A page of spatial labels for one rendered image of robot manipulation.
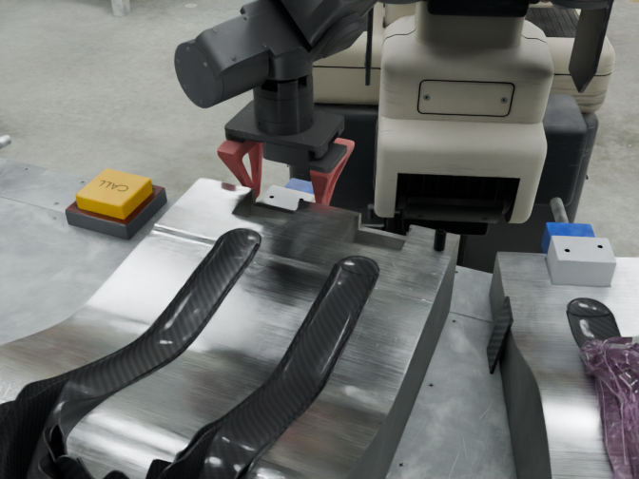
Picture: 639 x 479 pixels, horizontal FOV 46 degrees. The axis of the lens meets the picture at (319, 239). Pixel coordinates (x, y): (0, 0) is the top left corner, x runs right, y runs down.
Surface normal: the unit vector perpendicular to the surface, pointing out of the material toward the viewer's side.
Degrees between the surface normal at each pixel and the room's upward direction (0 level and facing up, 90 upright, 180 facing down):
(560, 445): 13
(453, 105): 98
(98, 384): 26
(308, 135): 1
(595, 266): 90
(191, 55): 90
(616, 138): 0
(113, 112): 0
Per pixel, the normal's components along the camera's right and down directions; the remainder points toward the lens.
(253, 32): 0.40, -0.29
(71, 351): 0.18, -0.97
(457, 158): -0.08, 0.71
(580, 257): 0.00, -0.80
